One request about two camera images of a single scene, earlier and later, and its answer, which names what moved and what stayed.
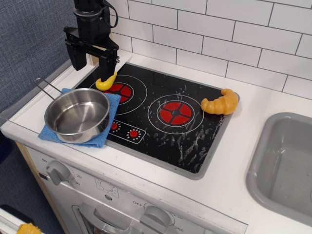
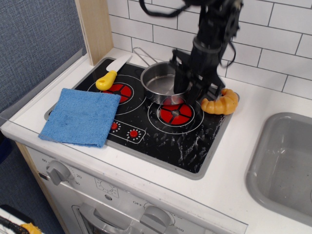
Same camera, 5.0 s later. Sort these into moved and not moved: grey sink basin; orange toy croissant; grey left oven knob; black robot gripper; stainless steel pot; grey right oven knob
Moved: black robot gripper; stainless steel pot
Not moved: orange toy croissant; grey left oven knob; grey sink basin; grey right oven knob
